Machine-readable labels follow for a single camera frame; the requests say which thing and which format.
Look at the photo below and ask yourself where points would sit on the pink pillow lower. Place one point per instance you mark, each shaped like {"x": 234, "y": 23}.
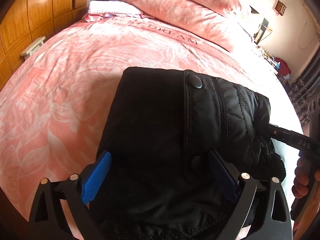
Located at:
{"x": 198, "y": 20}

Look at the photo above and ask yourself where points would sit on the red cloth on nightstand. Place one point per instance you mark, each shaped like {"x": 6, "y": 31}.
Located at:
{"x": 283, "y": 70}

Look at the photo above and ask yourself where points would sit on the pink leaf-pattern bedspread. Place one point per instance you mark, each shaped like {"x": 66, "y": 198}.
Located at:
{"x": 55, "y": 107}

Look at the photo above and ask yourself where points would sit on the white pink folded towel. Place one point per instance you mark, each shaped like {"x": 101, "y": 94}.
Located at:
{"x": 102, "y": 9}

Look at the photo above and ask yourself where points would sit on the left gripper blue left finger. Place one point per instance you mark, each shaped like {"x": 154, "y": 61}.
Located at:
{"x": 92, "y": 177}

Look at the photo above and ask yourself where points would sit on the wooden wardrobe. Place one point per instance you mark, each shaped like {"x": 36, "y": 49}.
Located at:
{"x": 27, "y": 20}

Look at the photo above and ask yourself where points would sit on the small brown wall box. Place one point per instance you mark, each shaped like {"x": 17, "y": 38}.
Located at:
{"x": 280, "y": 8}

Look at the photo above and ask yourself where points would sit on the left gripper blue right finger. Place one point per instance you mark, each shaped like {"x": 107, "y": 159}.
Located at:
{"x": 224, "y": 178}

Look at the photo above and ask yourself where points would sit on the right hand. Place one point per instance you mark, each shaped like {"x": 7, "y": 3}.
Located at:
{"x": 301, "y": 181}

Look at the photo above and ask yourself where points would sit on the right forearm pink sleeve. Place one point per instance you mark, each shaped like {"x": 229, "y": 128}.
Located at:
{"x": 301, "y": 227}

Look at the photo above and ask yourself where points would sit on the black padded pants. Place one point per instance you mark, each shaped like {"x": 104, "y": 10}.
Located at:
{"x": 161, "y": 131}

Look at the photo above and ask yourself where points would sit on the dark patterned curtain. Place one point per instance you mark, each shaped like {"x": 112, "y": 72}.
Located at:
{"x": 304, "y": 88}

